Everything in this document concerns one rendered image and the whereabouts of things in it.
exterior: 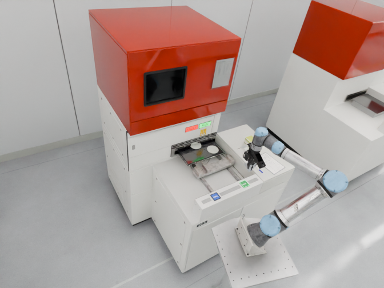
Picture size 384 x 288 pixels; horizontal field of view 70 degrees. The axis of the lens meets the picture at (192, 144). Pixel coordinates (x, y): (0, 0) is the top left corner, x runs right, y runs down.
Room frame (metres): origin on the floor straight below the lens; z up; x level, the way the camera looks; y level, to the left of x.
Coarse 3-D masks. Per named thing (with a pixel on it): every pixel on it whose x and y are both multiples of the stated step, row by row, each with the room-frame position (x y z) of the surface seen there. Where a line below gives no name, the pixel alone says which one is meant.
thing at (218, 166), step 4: (220, 160) 1.67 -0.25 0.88; (224, 160) 1.68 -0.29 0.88; (212, 164) 1.61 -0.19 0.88; (216, 164) 1.62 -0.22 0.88; (220, 164) 1.63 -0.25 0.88; (224, 164) 1.63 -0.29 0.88; (228, 164) 1.64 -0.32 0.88; (232, 164) 1.65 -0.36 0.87; (200, 168) 1.55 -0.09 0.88; (212, 168) 1.57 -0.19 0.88; (216, 168) 1.57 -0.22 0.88; (220, 168) 1.58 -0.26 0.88; (224, 168) 1.61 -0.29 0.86; (192, 172) 1.51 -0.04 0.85; (204, 172) 1.51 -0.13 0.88; (212, 172) 1.53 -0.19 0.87; (196, 176) 1.47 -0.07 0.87; (200, 176) 1.46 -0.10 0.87; (204, 176) 1.49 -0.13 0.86
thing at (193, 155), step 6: (204, 144) 1.82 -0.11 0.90; (210, 144) 1.84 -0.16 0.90; (180, 150) 1.70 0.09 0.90; (186, 150) 1.71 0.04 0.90; (192, 150) 1.72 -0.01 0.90; (198, 150) 1.73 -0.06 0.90; (204, 150) 1.74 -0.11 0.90; (186, 156) 1.64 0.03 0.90; (192, 156) 1.65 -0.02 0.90; (198, 156) 1.66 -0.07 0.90; (204, 156) 1.67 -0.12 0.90; (210, 156) 1.68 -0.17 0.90; (192, 162) 1.58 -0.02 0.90
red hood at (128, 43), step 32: (96, 32) 1.87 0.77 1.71; (128, 32) 1.69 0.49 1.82; (160, 32) 1.77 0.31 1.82; (192, 32) 1.86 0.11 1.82; (224, 32) 1.95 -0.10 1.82; (96, 64) 1.96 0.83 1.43; (128, 64) 1.41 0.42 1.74; (160, 64) 1.52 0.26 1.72; (192, 64) 1.66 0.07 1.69; (224, 64) 1.81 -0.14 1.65; (128, 96) 1.41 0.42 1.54; (160, 96) 1.54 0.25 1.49; (192, 96) 1.68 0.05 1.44; (224, 96) 1.86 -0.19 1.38; (128, 128) 1.43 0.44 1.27; (160, 128) 1.54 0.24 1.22
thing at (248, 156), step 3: (249, 144) 1.41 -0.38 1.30; (249, 147) 1.40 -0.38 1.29; (249, 150) 1.39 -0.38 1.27; (252, 150) 1.36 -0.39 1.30; (246, 153) 1.39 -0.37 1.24; (249, 153) 1.39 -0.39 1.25; (243, 156) 1.40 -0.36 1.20; (246, 156) 1.39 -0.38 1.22; (249, 156) 1.36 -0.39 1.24; (252, 156) 1.37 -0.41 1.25; (246, 159) 1.37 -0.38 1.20; (249, 159) 1.35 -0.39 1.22; (252, 159) 1.34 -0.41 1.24; (252, 162) 1.34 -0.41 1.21; (255, 162) 1.37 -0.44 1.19
